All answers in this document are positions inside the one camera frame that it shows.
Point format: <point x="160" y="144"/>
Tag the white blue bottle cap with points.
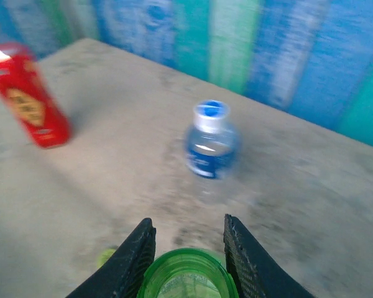
<point x="211" y="116"/>

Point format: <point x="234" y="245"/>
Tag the green plastic bottle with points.
<point x="186" y="273"/>

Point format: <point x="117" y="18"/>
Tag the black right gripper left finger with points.
<point x="127" y="264"/>

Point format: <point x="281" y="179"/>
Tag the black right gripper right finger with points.
<point x="255" y="267"/>

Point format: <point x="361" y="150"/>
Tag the red label plastic bottle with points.
<point x="31" y="102"/>

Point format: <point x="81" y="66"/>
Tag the clear bottle blue label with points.
<point x="211" y="152"/>

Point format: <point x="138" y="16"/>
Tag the green bottle cap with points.
<point x="106" y="258"/>

